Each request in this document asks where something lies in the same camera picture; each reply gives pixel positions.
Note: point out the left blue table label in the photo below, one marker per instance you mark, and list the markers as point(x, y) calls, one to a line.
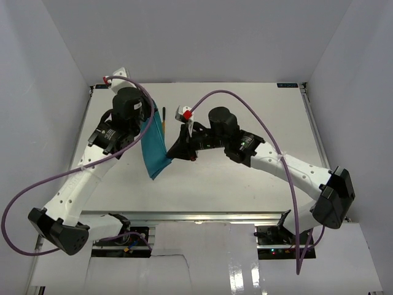
point(102, 86)

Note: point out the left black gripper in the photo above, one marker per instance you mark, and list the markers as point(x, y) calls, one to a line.
point(146, 108)

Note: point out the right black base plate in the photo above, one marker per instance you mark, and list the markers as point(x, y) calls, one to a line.
point(284, 232)

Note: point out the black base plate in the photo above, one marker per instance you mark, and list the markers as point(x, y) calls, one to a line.
point(136, 236)
point(284, 232)

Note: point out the right blue table label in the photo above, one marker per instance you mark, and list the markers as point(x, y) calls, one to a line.
point(287, 85)

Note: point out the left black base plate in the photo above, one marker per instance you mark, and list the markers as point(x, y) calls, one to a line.
point(136, 236)

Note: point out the blue table label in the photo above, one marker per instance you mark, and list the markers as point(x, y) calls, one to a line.
point(102, 86)
point(287, 85)

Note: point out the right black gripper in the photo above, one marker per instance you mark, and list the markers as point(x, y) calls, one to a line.
point(186, 142)

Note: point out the teal cloth napkin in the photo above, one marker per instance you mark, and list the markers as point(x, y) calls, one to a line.
point(153, 146)

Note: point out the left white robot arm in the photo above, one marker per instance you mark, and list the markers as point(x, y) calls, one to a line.
point(59, 220)

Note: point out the white cardboard front cover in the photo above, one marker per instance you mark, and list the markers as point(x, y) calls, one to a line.
point(215, 258)

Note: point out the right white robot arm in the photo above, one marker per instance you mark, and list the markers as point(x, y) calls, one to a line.
point(331, 191)

